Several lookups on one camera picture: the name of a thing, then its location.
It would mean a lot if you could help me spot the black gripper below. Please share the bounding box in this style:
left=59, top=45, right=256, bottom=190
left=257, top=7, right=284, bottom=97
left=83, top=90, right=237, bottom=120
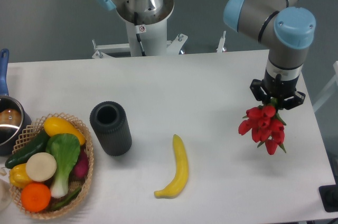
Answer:
left=250, top=71, right=306, bottom=110

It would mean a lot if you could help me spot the red tulip bouquet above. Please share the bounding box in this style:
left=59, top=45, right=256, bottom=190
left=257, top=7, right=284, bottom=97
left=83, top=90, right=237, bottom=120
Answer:
left=238, top=98, right=286, bottom=155

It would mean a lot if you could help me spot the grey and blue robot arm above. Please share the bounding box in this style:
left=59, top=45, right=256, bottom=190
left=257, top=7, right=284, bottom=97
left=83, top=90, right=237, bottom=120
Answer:
left=96, top=0, right=316, bottom=110

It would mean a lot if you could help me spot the dark grey ribbed vase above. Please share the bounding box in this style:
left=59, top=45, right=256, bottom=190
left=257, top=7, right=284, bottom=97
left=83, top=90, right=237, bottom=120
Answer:
left=90, top=101, right=132, bottom=156

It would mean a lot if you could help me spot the black device at table edge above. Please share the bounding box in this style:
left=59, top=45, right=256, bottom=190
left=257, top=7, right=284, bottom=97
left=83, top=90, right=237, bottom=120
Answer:
left=318, top=184, right=337, bottom=212

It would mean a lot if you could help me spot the yellow banana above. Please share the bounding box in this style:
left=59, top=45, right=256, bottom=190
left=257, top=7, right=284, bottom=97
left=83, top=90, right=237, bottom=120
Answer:
left=154, top=134, right=189, bottom=199

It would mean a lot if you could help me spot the purple red radish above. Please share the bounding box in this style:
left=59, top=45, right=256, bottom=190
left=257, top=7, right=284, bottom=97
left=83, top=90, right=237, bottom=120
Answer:
left=72, top=149, right=89, bottom=179

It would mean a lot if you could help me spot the green bok choy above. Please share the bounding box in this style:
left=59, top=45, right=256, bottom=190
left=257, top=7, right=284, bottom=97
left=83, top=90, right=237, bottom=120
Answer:
left=46, top=133, right=80, bottom=199

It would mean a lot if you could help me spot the green chili pepper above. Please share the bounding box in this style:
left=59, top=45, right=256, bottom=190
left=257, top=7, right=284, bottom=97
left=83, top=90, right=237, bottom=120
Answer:
left=50, top=187, right=82, bottom=211

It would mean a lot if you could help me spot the yellow squash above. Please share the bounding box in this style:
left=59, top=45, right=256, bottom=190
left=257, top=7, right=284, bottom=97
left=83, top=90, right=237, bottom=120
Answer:
left=43, top=117, right=86, bottom=146

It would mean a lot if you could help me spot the green cucumber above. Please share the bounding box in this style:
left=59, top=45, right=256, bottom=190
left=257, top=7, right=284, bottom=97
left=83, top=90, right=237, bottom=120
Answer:
left=5, top=130, right=50, bottom=169

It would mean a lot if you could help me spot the white round radish slice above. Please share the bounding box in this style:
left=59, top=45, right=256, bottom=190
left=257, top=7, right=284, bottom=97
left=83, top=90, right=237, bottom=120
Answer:
left=25, top=152, right=57, bottom=182

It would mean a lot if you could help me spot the woven wicker basket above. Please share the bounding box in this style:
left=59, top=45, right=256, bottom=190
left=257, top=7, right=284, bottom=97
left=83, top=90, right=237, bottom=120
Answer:
left=9, top=112, right=96, bottom=220

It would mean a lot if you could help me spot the orange fruit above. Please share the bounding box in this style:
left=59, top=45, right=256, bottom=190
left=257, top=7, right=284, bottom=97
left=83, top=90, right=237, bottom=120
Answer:
left=21, top=183, right=51, bottom=212

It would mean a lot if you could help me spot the yellow bell pepper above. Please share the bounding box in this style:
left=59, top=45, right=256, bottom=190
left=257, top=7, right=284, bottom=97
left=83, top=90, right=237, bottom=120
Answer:
left=9, top=163, right=33, bottom=189

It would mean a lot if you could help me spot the white object at left edge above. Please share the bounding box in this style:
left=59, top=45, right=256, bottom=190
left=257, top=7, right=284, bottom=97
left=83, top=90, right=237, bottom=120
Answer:
left=0, top=167, right=12, bottom=211

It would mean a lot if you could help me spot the white frame at right edge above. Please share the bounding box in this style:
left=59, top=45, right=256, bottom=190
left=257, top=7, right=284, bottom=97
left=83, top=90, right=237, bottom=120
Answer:
left=313, top=61, right=337, bottom=113

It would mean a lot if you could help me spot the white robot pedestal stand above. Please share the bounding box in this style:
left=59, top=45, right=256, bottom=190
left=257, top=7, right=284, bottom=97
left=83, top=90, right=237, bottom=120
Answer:
left=92, top=0, right=188, bottom=59

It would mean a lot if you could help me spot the dark pot with blue handle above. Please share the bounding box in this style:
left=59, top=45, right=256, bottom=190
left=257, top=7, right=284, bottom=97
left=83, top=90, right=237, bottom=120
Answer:
left=1, top=49, right=31, bottom=156

